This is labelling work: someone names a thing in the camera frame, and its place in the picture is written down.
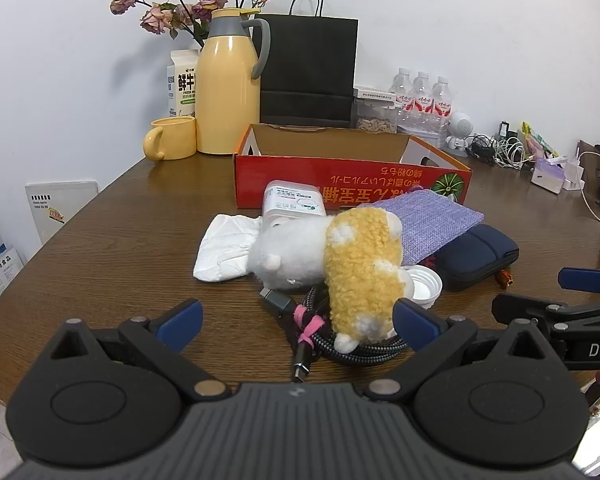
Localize white cable bundle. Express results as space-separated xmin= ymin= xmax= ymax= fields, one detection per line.
xmin=495 ymin=137 xmax=531 ymax=168

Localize white and yellow plush toy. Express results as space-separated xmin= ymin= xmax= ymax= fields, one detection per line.
xmin=246 ymin=208 xmax=416 ymax=353

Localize white milk carton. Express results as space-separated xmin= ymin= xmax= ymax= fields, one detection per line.
xmin=167 ymin=49 xmax=203 ymax=120

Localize clear seed container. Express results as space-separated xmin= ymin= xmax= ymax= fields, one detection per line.
xmin=352 ymin=86 xmax=403 ymax=134

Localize small purple box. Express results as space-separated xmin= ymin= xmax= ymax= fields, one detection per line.
xmin=531 ymin=157 xmax=566 ymax=192

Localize purple woven pouch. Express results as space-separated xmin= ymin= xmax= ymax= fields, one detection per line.
xmin=377 ymin=187 xmax=485 ymax=266

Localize black braided cable pink tie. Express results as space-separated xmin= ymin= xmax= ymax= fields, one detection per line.
xmin=259 ymin=282 xmax=408 ymax=385

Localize green yellow snack packets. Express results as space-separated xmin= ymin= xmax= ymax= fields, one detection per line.
xmin=520 ymin=121 xmax=558 ymax=158

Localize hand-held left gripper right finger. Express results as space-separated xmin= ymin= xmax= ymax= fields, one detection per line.
xmin=365 ymin=297 xmax=551 ymax=403

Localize white booklet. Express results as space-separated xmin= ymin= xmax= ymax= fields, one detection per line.
xmin=25 ymin=180 xmax=100 ymax=246

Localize yellow thermos jug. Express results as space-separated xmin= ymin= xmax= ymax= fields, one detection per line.
xmin=195 ymin=8 xmax=272 ymax=156

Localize black paper bag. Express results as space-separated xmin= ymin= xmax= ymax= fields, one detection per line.
xmin=252 ymin=0 xmax=359 ymax=129

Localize navy zip case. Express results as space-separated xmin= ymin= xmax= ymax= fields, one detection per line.
xmin=432 ymin=224 xmax=520 ymax=292

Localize small white bag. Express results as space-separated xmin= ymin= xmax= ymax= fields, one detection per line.
xmin=562 ymin=147 xmax=586 ymax=192

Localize blue and white bag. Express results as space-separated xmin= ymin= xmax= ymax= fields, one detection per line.
xmin=0 ymin=242 xmax=26 ymax=311

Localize thin beige cable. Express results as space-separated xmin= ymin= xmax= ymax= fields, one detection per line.
xmin=577 ymin=150 xmax=600 ymax=226

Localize red cardboard box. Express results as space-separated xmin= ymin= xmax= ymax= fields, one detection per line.
xmin=232 ymin=123 xmax=473 ymax=210

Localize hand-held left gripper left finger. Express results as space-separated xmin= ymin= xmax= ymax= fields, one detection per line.
xmin=50 ymin=298 xmax=231 ymax=403

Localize white tissue pack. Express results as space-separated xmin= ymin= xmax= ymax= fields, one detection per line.
xmin=261 ymin=180 xmax=327 ymax=223

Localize black cable tangle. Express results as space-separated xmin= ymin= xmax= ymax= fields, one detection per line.
xmin=465 ymin=120 xmax=518 ymax=163

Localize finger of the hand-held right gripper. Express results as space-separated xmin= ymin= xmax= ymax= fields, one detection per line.
xmin=491 ymin=293 xmax=600 ymax=336
xmin=558 ymin=267 xmax=600 ymax=296

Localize white plastic lid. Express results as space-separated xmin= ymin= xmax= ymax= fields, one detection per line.
xmin=397 ymin=265 xmax=443 ymax=309

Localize white robot toy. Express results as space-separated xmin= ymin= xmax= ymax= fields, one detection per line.
xmin=442 ymin=111 xmax=476 ymax=156

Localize yellow mug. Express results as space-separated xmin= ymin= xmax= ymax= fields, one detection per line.
xmin=143 ymin=116 xmax=198 ymax=161

